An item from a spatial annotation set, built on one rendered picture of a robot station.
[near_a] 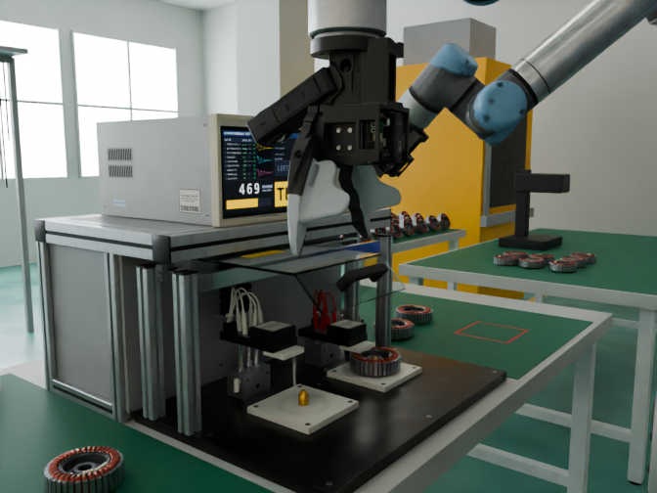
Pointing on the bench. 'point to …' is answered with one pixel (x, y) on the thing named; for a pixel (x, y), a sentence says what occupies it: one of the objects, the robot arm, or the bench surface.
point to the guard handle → (361, 275)
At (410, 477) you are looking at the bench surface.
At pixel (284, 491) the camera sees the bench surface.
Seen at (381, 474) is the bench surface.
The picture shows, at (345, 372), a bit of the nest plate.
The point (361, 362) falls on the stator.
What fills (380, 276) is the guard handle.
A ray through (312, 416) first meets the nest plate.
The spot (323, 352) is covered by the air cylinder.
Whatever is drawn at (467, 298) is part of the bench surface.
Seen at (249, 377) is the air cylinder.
